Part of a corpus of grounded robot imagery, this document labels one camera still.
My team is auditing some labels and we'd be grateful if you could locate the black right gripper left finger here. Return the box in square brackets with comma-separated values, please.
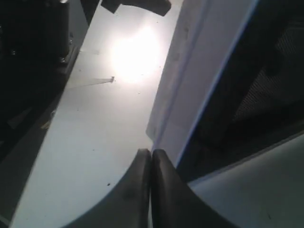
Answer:
[66, 149, 151, 228]

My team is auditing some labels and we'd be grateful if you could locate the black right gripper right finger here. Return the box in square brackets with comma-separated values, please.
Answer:
[151, 149, 236, 228]

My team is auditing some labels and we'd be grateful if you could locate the white panel with blue edge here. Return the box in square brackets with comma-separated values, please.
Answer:
[146, 0, 257, 165]

